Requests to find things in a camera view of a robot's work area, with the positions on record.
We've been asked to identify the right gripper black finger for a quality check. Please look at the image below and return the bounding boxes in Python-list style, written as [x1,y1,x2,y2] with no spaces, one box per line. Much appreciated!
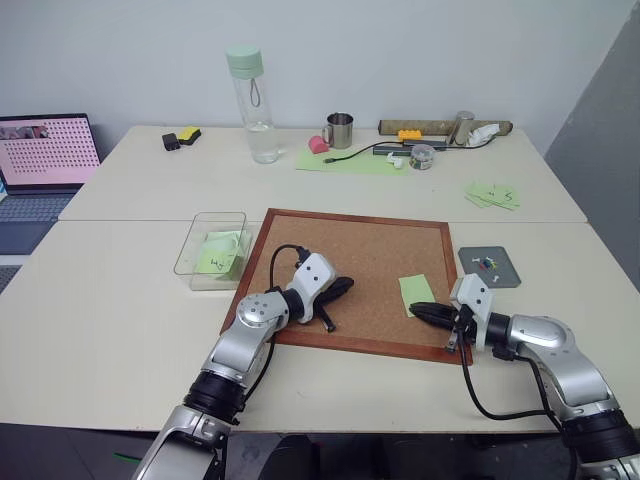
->
[408,300,455,317]
[410,311,455,330]

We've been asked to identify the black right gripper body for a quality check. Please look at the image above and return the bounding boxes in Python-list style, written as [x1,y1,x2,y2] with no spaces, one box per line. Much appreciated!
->
[443,303,475,352]

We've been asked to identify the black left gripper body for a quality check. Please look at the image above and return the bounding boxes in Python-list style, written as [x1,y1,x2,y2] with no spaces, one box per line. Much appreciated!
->
[312,282,345,333]

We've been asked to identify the blank green sticky note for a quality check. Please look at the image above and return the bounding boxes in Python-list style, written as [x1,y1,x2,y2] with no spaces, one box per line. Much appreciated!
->
[398,273,436,319]

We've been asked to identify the grey square tray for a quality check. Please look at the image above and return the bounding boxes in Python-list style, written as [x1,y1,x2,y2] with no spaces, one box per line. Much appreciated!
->
[457,245,523,290]

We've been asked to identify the written green sticky note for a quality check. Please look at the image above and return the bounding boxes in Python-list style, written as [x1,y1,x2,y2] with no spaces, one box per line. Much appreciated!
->
[196,248,239,277]

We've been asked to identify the crumpled green sticky note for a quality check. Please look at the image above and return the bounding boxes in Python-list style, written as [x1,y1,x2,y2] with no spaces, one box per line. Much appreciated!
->
[203,230,252,271]

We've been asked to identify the green note with writing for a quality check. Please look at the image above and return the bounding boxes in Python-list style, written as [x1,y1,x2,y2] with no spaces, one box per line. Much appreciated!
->
[464,180,497,209]
[482,183,522,212]

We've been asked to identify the clear plastic box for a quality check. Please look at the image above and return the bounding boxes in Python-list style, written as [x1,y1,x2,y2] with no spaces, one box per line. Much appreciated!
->
[172,211,250,292]

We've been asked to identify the light green paper sheet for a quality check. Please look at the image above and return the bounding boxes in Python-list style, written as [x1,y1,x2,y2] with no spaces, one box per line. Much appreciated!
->
[295,143,427,177]

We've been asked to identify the stainless steel mug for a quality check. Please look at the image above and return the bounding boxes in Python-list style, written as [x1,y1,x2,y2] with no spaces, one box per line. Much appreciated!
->
[320,112,356,150]

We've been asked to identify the brown rolled mat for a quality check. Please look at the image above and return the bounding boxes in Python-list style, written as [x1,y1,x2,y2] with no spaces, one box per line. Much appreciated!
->
[377,118,515,138]

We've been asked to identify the white crumpled tissue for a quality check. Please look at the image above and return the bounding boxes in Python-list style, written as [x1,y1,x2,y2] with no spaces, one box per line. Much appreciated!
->
[466,124,502,148]

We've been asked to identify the steel cylinder cup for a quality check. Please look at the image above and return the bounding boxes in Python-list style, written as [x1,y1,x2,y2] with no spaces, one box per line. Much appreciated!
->
[451,110,476,148]

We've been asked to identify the clear bottle with green lid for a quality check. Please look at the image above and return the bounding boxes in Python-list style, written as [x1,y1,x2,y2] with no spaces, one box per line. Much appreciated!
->
[225,44,280,166]

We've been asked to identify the open laptop with pink screen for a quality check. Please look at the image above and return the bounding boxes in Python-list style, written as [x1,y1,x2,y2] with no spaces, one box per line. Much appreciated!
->
[0,113,104,257]

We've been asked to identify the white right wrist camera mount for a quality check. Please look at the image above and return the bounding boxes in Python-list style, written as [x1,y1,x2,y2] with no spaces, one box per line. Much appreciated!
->
[448,272,497,349]

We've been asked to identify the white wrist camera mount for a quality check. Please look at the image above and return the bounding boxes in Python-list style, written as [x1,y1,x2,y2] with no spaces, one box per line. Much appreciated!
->
[448,272,497,349]
[291,252,339,324]

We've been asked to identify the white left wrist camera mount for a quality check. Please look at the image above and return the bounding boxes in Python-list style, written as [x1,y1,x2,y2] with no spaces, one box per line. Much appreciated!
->
[291,252,339,324]

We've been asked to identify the cork board with wooden frame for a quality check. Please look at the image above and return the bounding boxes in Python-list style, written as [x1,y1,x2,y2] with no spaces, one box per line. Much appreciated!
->
[219,207,474,366]

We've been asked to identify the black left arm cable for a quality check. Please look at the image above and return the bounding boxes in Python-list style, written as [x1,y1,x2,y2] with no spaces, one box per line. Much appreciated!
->
[234,244,312,416]

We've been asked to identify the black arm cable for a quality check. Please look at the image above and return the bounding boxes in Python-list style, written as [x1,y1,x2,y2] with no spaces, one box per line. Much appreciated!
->
[460,343,581,480]
[234,244,312,416]

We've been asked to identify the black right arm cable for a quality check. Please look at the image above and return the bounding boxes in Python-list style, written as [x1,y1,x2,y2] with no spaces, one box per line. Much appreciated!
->
[460,343,581,480]

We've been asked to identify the black usb cable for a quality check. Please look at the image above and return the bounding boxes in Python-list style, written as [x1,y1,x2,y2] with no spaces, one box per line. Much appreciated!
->
[323,141,404,165]

